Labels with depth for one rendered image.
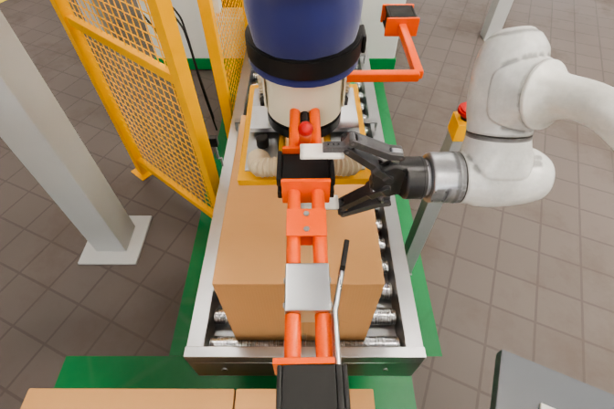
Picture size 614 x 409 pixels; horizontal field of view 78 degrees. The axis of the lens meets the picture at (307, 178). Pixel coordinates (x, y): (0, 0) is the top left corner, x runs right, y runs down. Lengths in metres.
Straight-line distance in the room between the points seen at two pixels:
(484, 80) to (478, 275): 1.59
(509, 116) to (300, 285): 0.39
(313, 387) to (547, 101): 0.48
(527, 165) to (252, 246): 0.62
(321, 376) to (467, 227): 1.88
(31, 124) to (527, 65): 1.49
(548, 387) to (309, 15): 1.01
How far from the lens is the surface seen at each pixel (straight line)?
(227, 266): 0.94
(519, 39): 0.66
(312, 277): 0.54
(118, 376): 1.98
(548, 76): 0.64
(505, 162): 0.68
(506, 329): 2.08
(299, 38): 0.66
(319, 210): 0.60
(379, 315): 1.32
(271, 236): 0.97
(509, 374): 1.16
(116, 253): 2.24
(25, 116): 1.62
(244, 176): 0.82
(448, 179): 0.66
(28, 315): 2.30
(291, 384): 0.49
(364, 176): 0.82
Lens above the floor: 1.77
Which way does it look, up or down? 49 degrees down
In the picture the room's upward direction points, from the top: straight up
